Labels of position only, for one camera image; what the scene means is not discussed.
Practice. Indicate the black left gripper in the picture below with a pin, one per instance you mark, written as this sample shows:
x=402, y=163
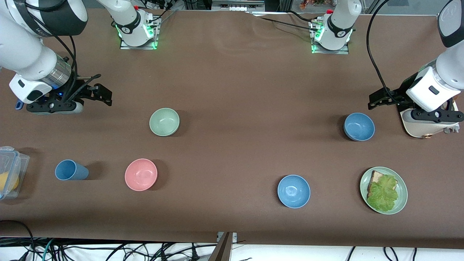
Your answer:
x=397, y=95

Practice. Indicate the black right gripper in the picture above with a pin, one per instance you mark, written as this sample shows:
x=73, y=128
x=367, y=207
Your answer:
x=80, y=90

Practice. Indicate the blue bowl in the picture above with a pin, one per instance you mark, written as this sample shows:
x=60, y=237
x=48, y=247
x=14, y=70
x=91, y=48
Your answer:
x=293, y=191
x=359, y=127

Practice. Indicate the green bowl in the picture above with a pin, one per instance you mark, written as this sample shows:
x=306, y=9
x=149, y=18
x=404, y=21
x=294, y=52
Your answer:
x=164, y=122

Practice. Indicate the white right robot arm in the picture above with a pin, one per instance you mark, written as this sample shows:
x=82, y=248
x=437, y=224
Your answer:
x=21, y=47

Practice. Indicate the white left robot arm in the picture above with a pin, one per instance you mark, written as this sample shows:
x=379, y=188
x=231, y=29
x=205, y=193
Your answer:
x=449, y=69

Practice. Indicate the pink bowl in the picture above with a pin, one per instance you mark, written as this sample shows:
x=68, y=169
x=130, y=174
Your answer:
x=141, y=174

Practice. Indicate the cream toaster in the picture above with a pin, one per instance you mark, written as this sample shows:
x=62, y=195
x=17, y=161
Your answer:
x=420, y=128

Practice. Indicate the bread slice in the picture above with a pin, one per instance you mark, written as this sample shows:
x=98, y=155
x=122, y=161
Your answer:
x=377, y=177

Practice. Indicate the blue cup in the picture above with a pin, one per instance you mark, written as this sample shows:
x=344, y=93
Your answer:
x=70, y=170

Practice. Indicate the green plate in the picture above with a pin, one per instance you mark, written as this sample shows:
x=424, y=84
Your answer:
x=402, y=192

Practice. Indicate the green lettuce leaf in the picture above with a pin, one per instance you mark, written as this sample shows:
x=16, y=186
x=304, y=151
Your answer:
x=382, y=195

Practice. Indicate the clear plastic food container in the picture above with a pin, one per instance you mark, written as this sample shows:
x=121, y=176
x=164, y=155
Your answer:
x=21, y=163

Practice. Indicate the yellow food item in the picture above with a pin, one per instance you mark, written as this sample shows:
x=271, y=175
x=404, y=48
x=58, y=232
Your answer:
x=7, y=181

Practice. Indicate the brown table cover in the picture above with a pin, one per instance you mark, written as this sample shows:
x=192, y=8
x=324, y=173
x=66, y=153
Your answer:
x=232, y=90

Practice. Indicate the aluminium frame profile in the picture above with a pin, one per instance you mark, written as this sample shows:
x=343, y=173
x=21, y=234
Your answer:
x=237, y=4

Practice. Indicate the metal bracket post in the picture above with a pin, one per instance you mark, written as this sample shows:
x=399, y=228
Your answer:
x=223, y=250

